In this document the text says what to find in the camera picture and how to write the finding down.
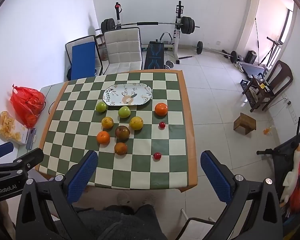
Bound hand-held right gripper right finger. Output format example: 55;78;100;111
200;150;284;240

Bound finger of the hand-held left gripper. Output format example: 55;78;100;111
0;142;14;159
0;148;44;174

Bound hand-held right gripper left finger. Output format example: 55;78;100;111
16;150;98;240

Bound brownish orange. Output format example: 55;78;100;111
114;142;128;156

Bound red-green apple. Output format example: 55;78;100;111
115;125;130;140

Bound round yellow citrus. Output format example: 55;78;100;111
101;117;114;129
129;116;143;131

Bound green apple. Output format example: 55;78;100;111
118;106;131;118
95;101;108;113

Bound floral oval plate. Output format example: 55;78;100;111
102;83;153;106

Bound grey handheld device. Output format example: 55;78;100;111
26;128;37;150

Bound clear bag of chips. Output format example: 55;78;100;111
0;111;28;145

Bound fuzzy grey slipper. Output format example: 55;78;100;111
117;191;137;207

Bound red plastic bag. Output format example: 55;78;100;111
10;84;45;128

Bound person's dark fleece pants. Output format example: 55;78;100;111
72;204;165;240

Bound small wooden stool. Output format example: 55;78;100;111
234;113;257;134

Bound green checkered tablecloth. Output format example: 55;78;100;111
39;70;198;193

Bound black scooter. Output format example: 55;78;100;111
256;117;300;180

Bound white goose plush toy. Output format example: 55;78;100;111
279;142;300;203

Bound yellow black device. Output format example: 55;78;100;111
256;74;272;93

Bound grey floor mat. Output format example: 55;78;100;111
240;62;269;79

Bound blue cushioned chair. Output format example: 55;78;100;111
65;35;103;80

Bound dark wooden chair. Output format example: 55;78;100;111
249;60;293;113

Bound short barbell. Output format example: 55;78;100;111
195;41;239;63

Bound white cushioned chair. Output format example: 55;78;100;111
103;27;143;75

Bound black weight bench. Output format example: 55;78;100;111
142;41;165;70

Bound white barbell rack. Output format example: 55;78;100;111
114;1;198;65

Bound black exercise stand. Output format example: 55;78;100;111
259;37;284;67

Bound barbell with large black plates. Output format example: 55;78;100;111
95;16;200;35

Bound metal chair frame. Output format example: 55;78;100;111
180;209;215;240

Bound black cable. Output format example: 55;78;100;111
41;90;56;115

